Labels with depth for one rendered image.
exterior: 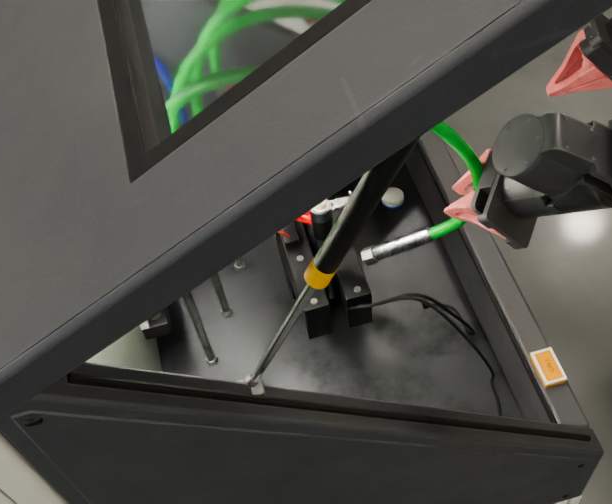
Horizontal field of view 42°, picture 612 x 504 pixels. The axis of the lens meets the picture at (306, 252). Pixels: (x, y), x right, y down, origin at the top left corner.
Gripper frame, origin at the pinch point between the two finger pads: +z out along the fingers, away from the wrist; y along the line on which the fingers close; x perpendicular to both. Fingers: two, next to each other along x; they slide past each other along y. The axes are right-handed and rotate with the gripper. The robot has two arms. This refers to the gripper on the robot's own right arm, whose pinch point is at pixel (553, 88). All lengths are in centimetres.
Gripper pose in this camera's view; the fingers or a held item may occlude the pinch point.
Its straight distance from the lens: 104.0
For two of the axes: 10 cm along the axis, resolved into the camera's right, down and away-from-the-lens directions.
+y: -7.7, -3.8, -5.1
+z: -6.4, 4.5, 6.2
